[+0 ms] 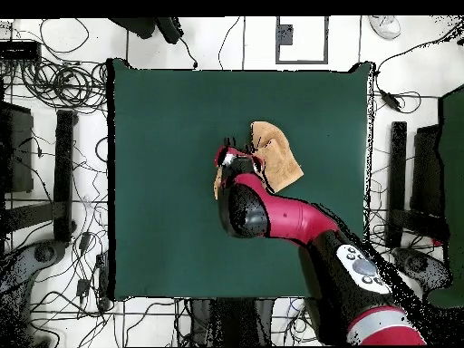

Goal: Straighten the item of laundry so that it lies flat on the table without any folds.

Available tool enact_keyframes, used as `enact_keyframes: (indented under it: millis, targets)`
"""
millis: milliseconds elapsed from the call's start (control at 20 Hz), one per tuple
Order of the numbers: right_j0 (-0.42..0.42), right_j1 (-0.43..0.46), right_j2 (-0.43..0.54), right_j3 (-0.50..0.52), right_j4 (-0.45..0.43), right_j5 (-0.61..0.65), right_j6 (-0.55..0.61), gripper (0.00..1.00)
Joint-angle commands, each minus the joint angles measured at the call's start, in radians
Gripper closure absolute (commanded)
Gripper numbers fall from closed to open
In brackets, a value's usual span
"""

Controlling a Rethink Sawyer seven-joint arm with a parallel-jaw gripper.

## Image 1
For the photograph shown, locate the tan terry towel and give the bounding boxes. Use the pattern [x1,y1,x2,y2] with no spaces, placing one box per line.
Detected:
[212,121,305,201]

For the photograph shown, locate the black flat panel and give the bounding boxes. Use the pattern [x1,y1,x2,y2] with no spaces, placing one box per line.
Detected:
[0,102,34,194]
[411,124,447,218]

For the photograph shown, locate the dark green table cloth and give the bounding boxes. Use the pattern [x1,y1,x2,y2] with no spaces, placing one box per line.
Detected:
[107,57,374,302]

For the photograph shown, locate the small grey box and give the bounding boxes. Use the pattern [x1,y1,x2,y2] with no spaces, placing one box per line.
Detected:
[278,24,294,46]

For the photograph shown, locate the person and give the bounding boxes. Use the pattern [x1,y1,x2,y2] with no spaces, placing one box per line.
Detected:
[108,16,185,45]

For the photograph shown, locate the black power adapter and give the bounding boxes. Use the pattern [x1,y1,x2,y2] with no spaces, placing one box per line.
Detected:
[379,90,402,112]

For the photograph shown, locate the white shoe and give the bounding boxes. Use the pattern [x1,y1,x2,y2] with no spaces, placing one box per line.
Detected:
[367,15,402,41]

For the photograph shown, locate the green cloth sheet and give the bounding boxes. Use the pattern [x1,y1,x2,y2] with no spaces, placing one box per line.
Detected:
[426,83,464,309]

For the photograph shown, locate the grey chair base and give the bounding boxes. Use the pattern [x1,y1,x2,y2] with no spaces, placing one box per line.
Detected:
[0,238,68,295]
[391,246,454,295]

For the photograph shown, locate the black electronics box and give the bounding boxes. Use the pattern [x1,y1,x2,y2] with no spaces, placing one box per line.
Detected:
[0,40,43,63]

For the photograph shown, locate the grey square floor frame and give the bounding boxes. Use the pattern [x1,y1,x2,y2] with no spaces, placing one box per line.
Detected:
[275,15,330,65]

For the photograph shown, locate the coiled black cable bundle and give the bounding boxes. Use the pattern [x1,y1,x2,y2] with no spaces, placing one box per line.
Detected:
[21,59,110,110]

